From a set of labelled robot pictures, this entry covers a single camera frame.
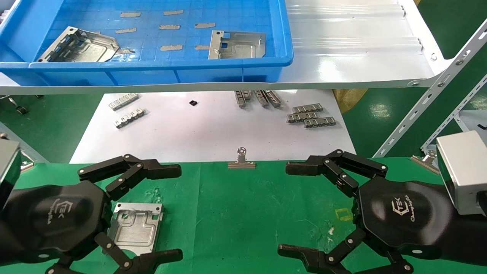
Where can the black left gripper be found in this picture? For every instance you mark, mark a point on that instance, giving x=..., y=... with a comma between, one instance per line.
x=57, y=217

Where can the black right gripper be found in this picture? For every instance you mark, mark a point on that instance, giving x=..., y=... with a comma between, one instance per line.
x=403, y=217

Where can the silver stamped metal plate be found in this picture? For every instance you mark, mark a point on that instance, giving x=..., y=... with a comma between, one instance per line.
x=135, y=228
x=83, y=47
x=239, y=47

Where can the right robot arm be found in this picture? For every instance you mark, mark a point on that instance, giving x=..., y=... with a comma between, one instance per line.
x=473, y=243

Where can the silver binder clip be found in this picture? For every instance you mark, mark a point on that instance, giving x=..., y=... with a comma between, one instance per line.
x=26, y=164
x=426, y=161
x=241, y=164

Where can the yellow plastic bag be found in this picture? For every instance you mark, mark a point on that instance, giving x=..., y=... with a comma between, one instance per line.
x=348, y=99

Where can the blue plastic bin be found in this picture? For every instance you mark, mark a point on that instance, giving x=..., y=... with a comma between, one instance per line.
x=152, y=74

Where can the white shelf rack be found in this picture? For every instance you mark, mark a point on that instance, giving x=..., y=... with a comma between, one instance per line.
x=342, y=57

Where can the black caster wheel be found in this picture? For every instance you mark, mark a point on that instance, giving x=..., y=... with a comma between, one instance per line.
x=21, y=110

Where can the grey tape strip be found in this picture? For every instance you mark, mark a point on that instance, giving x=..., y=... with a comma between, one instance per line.
x=201, y=47
x=171, y=47
x=204, y=25
x=169, y=27

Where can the white slotted storage rack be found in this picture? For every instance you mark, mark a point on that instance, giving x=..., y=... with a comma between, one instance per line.
x=473, y=120

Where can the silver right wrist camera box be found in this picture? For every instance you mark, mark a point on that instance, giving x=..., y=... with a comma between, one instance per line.
x=462, y=171

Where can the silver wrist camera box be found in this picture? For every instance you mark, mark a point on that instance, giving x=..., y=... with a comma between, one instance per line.
x=462, y=171
x=7, y=167

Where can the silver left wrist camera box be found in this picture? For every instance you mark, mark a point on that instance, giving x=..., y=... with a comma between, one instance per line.
x=7, y=167

